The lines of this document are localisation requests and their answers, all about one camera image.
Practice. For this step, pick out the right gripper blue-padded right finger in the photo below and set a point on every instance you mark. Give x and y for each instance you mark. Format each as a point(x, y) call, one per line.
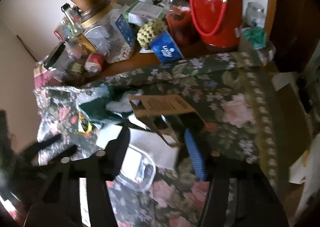
point(239, 193)

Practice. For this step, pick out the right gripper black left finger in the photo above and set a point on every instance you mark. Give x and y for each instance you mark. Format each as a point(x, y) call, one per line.
point(58, 202)

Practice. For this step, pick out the clear plastic tray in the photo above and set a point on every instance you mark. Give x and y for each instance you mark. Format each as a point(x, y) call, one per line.
point(138, 170)

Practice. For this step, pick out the brown cardboard package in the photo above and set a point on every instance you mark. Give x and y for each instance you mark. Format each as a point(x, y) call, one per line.
point(167, 114)

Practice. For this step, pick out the teal plastic wrapper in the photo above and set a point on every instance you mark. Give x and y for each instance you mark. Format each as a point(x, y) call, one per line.
point(105, 104)

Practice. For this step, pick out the yellow green candy wrapper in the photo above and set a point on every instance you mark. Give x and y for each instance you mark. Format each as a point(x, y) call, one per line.
point(84, 127)

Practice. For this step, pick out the white paper sheet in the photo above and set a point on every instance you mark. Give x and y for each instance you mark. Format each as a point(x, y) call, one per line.
point(163, 155)

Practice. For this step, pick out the black-lid glass jar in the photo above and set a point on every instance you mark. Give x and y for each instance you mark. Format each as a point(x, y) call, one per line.
point(65, 65)

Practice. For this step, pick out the small red-label jar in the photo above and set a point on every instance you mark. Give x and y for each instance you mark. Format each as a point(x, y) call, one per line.
point(94, 63)

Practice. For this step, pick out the blue paper cup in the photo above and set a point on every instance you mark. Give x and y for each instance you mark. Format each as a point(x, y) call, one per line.
point(165, 48)

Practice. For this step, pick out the teal crumpled cloth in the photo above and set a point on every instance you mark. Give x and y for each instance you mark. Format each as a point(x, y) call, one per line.
point(256, 36)

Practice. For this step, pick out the clear jar gold lid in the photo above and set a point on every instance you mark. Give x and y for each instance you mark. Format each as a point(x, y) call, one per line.
point(110, 34)

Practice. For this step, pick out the red-capped sauce bottle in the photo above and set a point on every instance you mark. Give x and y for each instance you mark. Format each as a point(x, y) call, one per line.
point(179, 20)

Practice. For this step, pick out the small glass jar white lid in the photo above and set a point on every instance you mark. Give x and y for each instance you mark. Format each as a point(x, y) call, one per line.
point(254, 15)

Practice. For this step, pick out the red thermos jug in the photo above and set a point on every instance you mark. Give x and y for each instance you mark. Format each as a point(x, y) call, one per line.
point(217, 21)

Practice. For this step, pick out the green white medicine box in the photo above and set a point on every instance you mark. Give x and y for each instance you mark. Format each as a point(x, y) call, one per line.
point(140, 13)

